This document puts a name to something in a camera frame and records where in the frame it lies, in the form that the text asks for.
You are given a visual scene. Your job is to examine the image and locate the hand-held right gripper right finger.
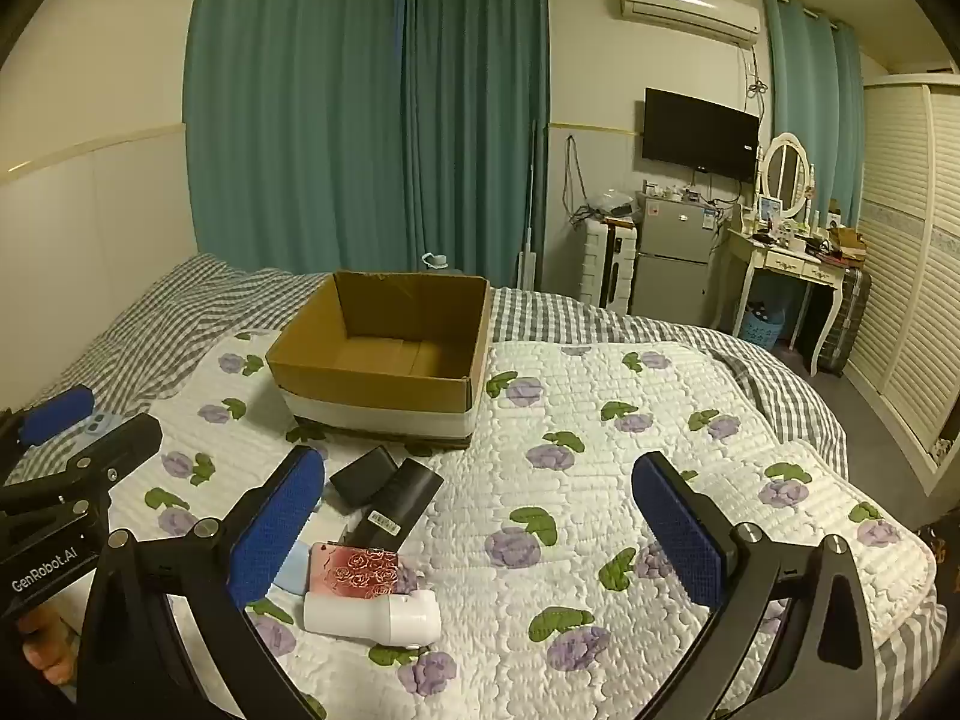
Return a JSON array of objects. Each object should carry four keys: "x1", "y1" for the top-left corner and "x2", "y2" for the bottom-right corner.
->
[{"x1": 630, "y1": 452, "x2": 880, "y2": 720}]

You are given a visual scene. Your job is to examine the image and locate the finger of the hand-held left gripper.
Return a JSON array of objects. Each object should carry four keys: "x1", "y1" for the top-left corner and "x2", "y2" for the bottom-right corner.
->
[
  {"x1": 0, "y1": 412, "x2": 164, "y2": 518},
  {"x1": 0, "y1": 385, "x2": 96, "y2": 460}
]

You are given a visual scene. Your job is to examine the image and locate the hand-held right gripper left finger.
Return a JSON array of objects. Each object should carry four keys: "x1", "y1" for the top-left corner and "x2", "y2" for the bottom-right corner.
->
[{"x1": 77, "y1": 445, "x2": 327, "y2": 720}]

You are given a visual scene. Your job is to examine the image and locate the pink rose-print box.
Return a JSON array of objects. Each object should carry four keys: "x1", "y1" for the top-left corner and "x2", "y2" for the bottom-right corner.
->
[{"x1": 310, "y1": 540, "x2": 410, "y2": 605}]

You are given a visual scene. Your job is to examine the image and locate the small black box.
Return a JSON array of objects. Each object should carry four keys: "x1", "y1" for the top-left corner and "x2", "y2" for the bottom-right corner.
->
[{"x1": 328, "y1": 445, "x2": 400, "y2": 509}]

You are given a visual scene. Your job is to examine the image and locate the white plastic bottle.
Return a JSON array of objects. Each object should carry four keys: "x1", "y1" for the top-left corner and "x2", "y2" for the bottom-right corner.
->
[{"x1": 303, "y1": 589, "x2": 443, "y2": 650}]

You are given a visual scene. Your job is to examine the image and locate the black cylinder case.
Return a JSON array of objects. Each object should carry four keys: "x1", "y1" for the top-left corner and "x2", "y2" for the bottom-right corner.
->
[{"x1": 341, "y1": 457, "x2": 443, "y2": 550}]

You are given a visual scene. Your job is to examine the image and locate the cardboard box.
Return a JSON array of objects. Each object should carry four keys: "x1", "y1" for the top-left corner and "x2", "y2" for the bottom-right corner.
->
[{"x1": 265, "y1": 270, "x2": 494, "y2": 452}]

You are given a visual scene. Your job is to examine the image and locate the person's left hand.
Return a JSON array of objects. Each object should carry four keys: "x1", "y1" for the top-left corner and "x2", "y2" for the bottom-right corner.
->
[{"x1": 16, "y1": 598, "x2": 82, "y2": 691}]

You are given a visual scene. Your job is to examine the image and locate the light blue flat item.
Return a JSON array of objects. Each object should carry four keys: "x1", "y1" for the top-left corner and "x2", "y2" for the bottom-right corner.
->
[{"x1": 274, "y1": 544, "x2": 323, "y2": 593}]

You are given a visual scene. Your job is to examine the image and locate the bed with floral quilt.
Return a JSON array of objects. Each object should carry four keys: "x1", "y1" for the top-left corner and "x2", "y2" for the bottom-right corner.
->
[{"x1": 0, "y1": 253, "x2": 947, "y2": 720}]

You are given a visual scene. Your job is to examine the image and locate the white floral quilt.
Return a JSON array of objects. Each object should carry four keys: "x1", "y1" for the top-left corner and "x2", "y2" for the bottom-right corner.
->
[{"x1": 112, "y1": 330, "x2": 938, "y2": 720}]

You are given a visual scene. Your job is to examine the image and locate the blue laundry basket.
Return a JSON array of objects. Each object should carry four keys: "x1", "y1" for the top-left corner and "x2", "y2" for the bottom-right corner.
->
[{"x1": 739, "y1": 307, "x2": 785, "y2": 350}]

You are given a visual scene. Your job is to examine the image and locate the brown suitcase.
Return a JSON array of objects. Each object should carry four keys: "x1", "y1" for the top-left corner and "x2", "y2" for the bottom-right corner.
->
[{"x1": 817, "y1": 266, "x2": 873, "y2": 378}]

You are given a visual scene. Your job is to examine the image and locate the grey small fridge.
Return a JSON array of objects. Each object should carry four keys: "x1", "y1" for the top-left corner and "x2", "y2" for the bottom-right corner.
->
[{"x1": 630, "y1": 191, "x2": 715, "y2": 316}]

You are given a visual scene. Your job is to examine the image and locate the white ribbed suitcase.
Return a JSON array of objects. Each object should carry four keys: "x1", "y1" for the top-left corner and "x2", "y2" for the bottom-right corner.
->
[{"x1": 579, "y1": 217, "x2": 638, "y2": 308}]

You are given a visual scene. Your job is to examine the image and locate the white dressing table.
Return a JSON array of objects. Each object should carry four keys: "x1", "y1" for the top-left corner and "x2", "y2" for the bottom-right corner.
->
[{"x1": 716, "y1": 225, "x2": 863, "y2": 376}]

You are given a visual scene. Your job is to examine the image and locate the white mop pole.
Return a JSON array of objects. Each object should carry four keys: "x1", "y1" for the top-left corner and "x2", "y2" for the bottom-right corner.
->
[{"x1": 516, "y1": 120, "x2": 539, "y2": 290}]

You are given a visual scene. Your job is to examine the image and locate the white louvred wardrobe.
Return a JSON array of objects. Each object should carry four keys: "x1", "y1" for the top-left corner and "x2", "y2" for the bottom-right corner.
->
[{"x1": 847, "y1": 75, "x2": 960, "y2": 492}]

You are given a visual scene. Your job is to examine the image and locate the wide teal curtain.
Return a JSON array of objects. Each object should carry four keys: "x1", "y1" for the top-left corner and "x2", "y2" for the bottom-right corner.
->
[{"x1": 184, "y1": 0, "x2": 411, "y2": 276}]

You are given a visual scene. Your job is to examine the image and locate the white oval mirror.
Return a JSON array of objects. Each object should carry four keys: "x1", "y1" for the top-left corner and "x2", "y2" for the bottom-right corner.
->
[{"x1": 757, "y1": 133, "x2": 815, "y2": 220}]

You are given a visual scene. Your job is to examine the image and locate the narrow teal curtain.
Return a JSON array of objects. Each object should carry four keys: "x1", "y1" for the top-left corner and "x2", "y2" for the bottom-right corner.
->
[{"x1": 405, "y1": 0, "x2": 552, "y2": 291}]

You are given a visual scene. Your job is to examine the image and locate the teal grommet curtain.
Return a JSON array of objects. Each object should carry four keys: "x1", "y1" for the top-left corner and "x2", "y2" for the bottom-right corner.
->
[{"x1": 765, "y1": 0, "x2": 865, "y2": 230}]

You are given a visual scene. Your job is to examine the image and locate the white air conditioner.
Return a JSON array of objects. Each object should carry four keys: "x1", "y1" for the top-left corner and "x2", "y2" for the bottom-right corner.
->
[{"x1": 619, "y1": 0, "x2": 762, "y2": 44}]

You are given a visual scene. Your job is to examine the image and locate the hanging wall cables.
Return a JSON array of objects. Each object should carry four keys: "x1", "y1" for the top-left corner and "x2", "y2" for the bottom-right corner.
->
[{"x1": 562, "y1": 135, "x2": 595, "y2": 230}]

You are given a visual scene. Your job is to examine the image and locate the black wall television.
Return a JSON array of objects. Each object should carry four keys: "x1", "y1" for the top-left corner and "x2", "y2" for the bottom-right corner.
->
[{"x1": 643, "y1": 88, "x2": 760, "y2": 183}]

